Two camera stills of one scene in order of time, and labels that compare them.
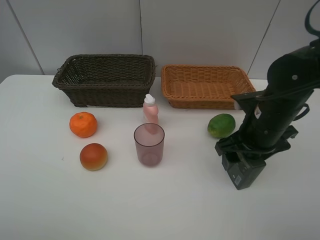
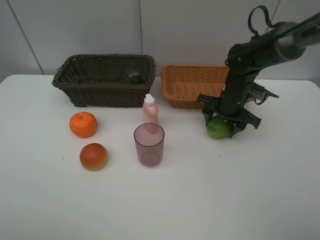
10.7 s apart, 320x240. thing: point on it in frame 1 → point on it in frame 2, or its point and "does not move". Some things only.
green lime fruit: [221, 125] does not move
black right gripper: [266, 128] → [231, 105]
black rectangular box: [242, 172] → [136, 76]
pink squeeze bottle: [150, 110] does not move
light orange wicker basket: [204, 87] does not move
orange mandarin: [83, 124] does not move
